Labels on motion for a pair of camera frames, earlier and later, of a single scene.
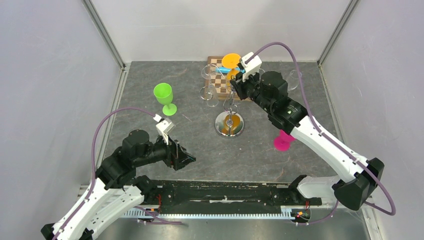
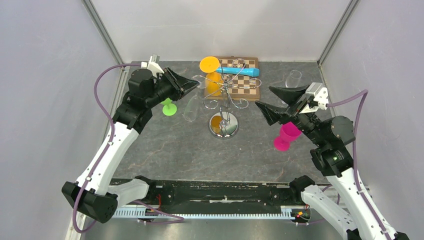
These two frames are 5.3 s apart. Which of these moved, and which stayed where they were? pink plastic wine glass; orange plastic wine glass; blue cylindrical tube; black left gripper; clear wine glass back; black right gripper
Moved: clear wine glass back; orange plastic wine glass; black right gripper; black left gripper
Stayed: blue cylindrical tube; pink plastic wine glass
